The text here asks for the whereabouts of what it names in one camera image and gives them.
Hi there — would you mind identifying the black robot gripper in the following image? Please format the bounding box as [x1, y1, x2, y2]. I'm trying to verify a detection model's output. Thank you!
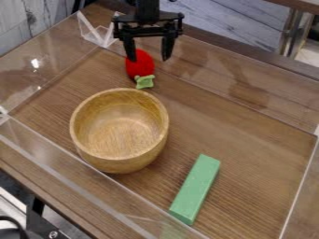
[112, 12, 185, 62]

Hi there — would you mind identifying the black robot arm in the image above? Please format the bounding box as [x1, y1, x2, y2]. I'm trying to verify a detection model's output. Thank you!
[112, 0, 185, 62]

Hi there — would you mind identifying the red plush strawberry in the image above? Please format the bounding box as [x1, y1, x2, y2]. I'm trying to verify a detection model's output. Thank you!
[124, 49, 155, 90]

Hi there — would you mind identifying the round wooden bowl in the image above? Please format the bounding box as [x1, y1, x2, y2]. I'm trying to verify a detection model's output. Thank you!
[68, 88, 170, 174]

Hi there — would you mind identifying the metal table leg background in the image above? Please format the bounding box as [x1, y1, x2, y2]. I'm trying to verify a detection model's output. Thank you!
[279, 8, 314, 59]

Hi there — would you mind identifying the green rectangular block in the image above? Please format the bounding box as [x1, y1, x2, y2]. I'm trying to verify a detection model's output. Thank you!
[168, 154, 221, 225]

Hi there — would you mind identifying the clear acrylic corner bracket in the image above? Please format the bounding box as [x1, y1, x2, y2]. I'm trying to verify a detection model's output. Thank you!
[76, 11, 118, 49]

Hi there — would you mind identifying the clear acrylic tray wall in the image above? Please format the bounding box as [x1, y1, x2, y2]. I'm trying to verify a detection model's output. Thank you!
[0, 111, 209, 239]

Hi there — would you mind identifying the black table frame leg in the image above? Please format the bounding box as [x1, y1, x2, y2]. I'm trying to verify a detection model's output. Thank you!
[27, 198, 71, 239]

